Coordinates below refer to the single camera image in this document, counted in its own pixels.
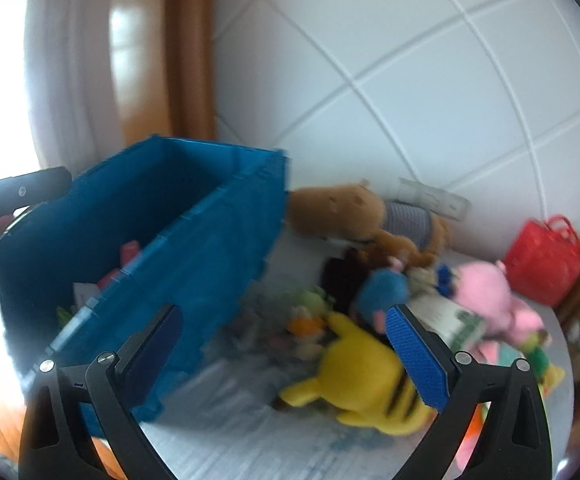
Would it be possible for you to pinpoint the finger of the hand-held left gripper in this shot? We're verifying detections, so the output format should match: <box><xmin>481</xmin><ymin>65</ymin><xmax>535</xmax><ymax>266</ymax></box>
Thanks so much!
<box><xmin>0</xmin><ymin>167</ymin><xmax>73</xmax><ymax>233</ymax></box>

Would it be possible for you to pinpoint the red plastic basket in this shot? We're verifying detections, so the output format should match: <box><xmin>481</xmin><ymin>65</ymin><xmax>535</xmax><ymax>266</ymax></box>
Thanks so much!
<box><xmin>502</xmin><ymin>215</ymin><xmax>580</xmax><ymax>308</ymax></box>

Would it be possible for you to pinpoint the red toy block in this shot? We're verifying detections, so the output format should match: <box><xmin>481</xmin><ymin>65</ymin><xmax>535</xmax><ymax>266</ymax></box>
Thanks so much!
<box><xmin>118</xmin><ymin>241</ymin><xmax>143</xmax><ymax>270</ymax></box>

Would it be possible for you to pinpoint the white green packet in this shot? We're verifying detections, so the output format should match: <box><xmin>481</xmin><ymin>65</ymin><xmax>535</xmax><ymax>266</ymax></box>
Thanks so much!
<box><xmin>410</xmin><ymin>292</ymin><xmax>489</xmax><ymax>357</ymax></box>

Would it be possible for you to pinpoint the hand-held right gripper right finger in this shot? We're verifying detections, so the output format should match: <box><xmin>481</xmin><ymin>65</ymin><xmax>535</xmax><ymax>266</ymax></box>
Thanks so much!
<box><xmin>386</xmin><ymin>304</ymin><xmax>553</xmax><ymax>480</ymax></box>

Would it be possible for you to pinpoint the green plush toy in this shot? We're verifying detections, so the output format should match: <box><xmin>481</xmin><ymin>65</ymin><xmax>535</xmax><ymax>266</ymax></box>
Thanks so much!
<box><xmin>516</xmin><ymin>331</ymin><xmax>567</xmax><ymax>397</ymax></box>

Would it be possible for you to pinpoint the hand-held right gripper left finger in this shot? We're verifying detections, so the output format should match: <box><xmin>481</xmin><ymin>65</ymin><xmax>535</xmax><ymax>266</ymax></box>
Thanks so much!
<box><xmin>17</xmin><ymin>304</ymin><xmax>182</xmax><ymax>480</ymax></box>

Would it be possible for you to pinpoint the pink plush toy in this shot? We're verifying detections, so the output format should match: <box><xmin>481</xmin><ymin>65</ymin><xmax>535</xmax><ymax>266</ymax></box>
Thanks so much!
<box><xmin>449</xmin><ymin>260</ymin><xmax>546</xmax><ymax>345</ymax></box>

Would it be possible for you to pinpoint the brown capybara plush striped shirt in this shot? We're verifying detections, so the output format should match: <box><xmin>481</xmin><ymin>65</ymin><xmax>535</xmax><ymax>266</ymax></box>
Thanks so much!
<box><xmin>287</xmin><ymin>179</ymin><xmax>452</xmax><ymax>256</ymax></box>

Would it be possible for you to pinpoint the white ruler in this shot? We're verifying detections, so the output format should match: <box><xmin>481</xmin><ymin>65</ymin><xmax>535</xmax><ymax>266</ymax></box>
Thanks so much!
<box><xmin>395</xmin><ymin>177</ymin><xmax>471</xmax><ymax>221</ymax></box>

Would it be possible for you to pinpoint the wooden door frame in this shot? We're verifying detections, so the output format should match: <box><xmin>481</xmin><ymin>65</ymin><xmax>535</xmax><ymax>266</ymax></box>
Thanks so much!
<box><xmin>108</xmin><ymin>0</ymin><xmax>217</xmax><ymax>147</ymax></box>

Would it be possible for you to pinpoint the blue plastic storage box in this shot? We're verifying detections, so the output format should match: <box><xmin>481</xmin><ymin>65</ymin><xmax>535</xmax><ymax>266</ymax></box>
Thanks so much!
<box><xmin>0</xmin><ymin>134</ymin><xmax>291</xmax><ymax>438</ymax></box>

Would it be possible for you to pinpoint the blue plush toy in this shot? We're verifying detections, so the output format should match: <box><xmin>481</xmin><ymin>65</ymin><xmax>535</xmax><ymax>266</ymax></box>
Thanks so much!
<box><xmin>352</xmin><ymin>267</ymin><xmax>411</xmax><ymax>335</ymax></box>

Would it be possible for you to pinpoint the yellow plush toy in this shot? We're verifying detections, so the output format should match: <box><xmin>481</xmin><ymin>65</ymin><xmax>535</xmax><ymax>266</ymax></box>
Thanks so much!
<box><xmin>277</xmin><ymin>312</ymin><xmax>437</xmax><ymax>436</ymax></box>

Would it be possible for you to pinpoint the black plush toy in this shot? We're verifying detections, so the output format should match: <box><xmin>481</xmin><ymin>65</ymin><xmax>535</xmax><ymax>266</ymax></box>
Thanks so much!
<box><xmin>319</xmin><ymin>249</ymin><xmax>371</xmax><ymax>313</ymax></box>

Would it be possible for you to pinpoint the white desktop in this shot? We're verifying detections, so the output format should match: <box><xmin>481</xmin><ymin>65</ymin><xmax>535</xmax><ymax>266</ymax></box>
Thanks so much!
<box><xmin>90</xmin><ymin>237</ymin><xmax>577</xmax><ymax>480</ymax></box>

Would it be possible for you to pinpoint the small brown plush toy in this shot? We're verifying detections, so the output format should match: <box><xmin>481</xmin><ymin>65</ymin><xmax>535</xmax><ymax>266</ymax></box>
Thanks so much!
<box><xmin>370</xmin><ymin>230</ymin><xmax>442</xmax><ymax>273</ymax></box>

